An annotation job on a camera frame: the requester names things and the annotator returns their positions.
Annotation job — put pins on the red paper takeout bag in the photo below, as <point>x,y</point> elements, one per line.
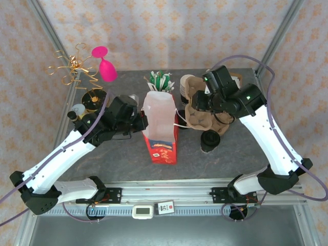
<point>159,115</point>

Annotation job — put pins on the brown pulp cup carrier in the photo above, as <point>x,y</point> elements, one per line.
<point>198,120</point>

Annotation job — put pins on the black lidded coffee cup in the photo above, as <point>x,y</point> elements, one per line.
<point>210,139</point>

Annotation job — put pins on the green white straw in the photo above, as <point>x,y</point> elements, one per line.
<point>150,86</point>
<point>153,77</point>
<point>172,85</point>
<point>167,82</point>
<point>161,77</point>

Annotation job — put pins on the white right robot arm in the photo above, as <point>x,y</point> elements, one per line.
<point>269,143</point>

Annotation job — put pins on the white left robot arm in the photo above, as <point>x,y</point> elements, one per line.
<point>51,164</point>

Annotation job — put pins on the white paper napkins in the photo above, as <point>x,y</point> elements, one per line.
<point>235,80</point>

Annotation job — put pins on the brown cardboard napkin box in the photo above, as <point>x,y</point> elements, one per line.
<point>239,77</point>

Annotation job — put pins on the yellow pineapple can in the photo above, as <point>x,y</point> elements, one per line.
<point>77,109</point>

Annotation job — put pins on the pink plastic goblet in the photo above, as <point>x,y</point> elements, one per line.
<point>107,71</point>

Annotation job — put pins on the stack of paper cups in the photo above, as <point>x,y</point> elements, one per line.
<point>185,83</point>

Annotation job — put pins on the dark capped small bottle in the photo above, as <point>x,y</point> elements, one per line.
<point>72,116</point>

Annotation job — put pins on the white digital timer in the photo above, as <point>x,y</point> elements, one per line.
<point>143,212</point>

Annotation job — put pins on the black white number card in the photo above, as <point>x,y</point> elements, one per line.
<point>164,208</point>

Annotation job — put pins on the aluminium table side rail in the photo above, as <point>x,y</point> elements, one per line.
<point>60,130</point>

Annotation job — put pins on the aluminium frame post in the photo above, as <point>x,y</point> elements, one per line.
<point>48,33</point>
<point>282,30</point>

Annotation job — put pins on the aluminium mounting rail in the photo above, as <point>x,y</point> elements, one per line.
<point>166,192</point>

